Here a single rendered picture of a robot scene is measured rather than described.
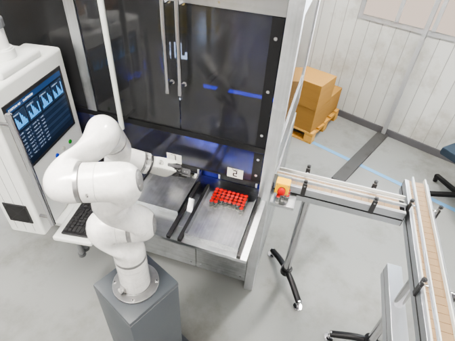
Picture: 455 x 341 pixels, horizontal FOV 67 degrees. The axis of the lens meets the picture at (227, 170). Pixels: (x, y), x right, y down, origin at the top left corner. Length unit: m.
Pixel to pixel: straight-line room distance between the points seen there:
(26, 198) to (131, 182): 0.94
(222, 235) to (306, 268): 1.19
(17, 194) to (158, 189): 0.64
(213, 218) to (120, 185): 0.94
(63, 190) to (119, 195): 0.12
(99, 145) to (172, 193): 0.97
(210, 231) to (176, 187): 0.36
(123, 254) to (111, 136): 0.52
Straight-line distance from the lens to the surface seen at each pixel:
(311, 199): 1.91
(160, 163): 1.33
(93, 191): 0.86
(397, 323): 2.02
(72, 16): 1.77
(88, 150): 0.92
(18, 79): 1.59
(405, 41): 4.08
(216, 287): 2.52
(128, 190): 0.85
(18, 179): 1.67
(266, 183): 1.75
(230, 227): 1.68
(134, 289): 1.47
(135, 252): 1.32
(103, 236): 1.22
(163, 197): 1.83
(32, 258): 2.92
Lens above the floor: 2.16
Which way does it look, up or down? 40 degrees down
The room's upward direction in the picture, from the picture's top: 4 degrees clockwise
